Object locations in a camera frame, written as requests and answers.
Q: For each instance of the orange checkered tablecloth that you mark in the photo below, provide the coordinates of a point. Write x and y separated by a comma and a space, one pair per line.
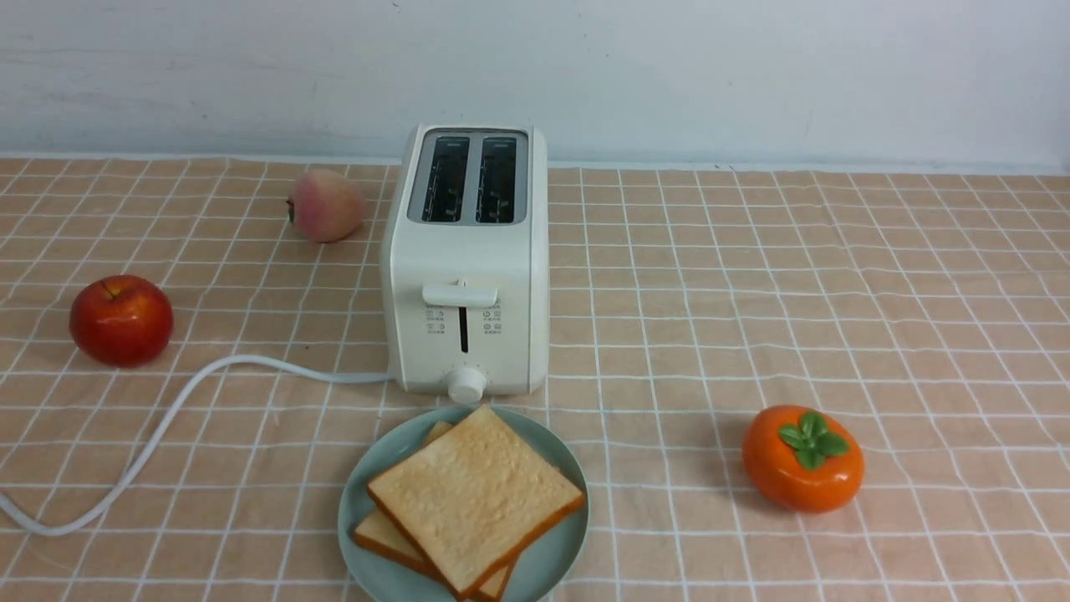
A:
926, 314

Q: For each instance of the pink peach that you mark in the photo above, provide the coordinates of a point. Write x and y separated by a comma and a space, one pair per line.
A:
325, 206

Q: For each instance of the toast slice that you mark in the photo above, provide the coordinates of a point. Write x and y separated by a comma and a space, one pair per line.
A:
384, 535
539, 495

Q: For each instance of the light green round plate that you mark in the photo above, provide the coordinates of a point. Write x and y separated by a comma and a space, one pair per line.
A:
538, 569

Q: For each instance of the orange persimmon with green leaf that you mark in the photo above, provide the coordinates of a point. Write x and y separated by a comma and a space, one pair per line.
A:
802, 459

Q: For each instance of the red apple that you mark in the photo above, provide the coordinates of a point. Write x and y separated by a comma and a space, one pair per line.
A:
122, 321

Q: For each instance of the white two-slot toaster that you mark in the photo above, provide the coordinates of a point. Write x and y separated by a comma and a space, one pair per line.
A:
464, 263

